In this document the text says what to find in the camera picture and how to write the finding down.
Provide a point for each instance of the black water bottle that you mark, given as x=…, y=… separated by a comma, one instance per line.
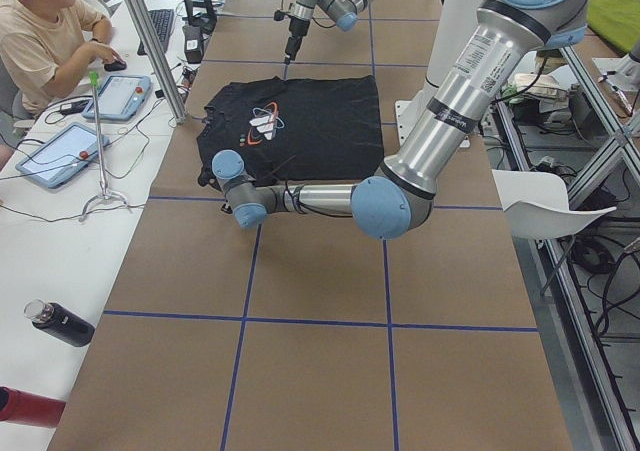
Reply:
x=59, y=322

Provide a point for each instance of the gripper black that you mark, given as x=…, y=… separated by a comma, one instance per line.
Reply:
x=296, y=29

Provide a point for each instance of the aluminium frame post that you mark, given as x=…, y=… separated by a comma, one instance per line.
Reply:
x=147, y=34

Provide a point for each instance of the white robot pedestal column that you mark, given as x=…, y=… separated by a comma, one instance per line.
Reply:
x=457, y=22

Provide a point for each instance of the near teach pendant tablet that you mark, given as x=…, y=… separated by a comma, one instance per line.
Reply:
x=59, y=159

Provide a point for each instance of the teach pendant tablet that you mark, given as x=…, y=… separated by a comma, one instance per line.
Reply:
x=120, y=96
x=59, y=159

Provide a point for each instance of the black keyboard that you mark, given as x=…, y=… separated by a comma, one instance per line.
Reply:
x=163, y=23

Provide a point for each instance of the black computer mouse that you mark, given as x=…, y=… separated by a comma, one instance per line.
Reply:
x=115, y=66

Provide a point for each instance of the red bottle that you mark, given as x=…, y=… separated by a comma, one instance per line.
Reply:
x=24, y=408

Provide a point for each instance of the seated person beige shirt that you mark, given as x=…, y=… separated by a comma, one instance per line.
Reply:
x=48, y=45

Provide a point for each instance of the black t-shirt with logo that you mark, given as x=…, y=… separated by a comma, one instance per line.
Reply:
x=295, y=130

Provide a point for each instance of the black power adapter box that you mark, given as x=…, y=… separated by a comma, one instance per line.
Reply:
x=193, y=44

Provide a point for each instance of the white plastic chair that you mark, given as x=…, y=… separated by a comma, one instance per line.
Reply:
x=536, y=205

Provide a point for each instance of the far teach pendant tablet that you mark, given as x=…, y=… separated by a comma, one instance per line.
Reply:
x=120, y=96

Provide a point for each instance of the metal stand with green clip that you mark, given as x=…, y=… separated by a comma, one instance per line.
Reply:
x=106, y=194

